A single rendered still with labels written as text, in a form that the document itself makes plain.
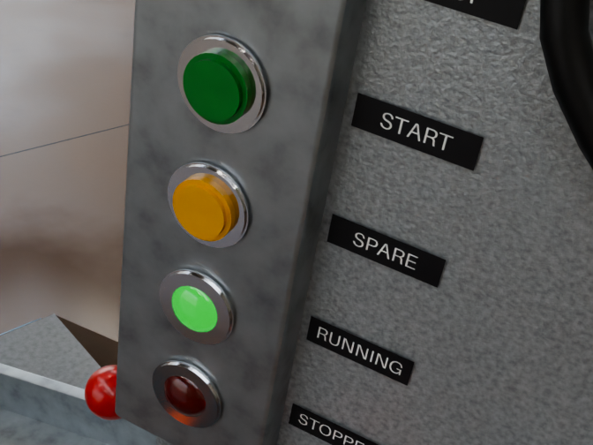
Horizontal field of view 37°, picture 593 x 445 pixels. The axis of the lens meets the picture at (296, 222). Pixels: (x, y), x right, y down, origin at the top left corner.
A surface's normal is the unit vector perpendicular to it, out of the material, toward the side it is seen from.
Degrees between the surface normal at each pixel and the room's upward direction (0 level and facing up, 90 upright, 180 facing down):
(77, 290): 0
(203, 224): 90
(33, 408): 90
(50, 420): 90
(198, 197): 90
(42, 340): 0
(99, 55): 0
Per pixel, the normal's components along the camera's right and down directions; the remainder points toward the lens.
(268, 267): -0.45, 0.45
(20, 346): 0.15, -0.81
